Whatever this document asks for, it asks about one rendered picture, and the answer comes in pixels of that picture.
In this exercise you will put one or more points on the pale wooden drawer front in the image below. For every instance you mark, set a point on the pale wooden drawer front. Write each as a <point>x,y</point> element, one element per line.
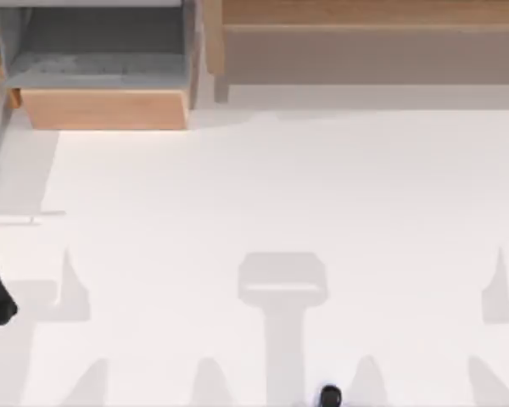
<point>104,108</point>

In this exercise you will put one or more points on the wooden open shelf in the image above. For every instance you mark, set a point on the wooden open shelf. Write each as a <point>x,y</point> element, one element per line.
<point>365,46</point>

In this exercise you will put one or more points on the small black object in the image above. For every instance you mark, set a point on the small black object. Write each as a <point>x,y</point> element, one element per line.
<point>330,396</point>

